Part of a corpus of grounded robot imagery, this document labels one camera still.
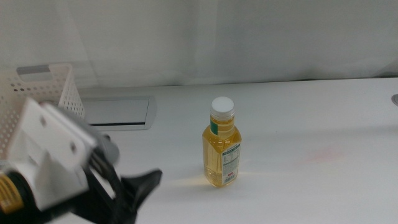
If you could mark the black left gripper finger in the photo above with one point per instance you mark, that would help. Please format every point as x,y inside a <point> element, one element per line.
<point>143,183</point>

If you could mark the yellow tea bottle white cap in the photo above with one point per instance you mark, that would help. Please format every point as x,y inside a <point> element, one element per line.
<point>220,149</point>

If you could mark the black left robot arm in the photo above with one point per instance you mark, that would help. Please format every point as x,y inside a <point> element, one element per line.
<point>9,193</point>

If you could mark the white perforated plastic basket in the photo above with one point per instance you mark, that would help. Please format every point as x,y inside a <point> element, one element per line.
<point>71,93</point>

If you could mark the white curtain backdrop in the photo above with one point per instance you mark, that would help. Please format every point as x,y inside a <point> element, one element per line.
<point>280,37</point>

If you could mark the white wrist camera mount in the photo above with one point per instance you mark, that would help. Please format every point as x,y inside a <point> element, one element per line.
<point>53,146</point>

